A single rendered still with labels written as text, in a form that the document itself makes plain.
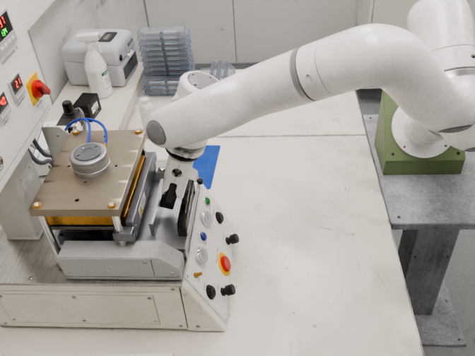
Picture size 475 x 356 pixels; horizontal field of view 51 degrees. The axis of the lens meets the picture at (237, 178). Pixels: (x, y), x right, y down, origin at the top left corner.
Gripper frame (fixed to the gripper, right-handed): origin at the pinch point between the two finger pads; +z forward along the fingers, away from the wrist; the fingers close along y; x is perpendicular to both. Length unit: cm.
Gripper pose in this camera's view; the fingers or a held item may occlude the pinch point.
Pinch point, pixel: (168, 199)
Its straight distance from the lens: 112.2
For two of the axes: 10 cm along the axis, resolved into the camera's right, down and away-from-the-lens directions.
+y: 0.5, -6.4, 7.6
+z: -2.9, 7.2, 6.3
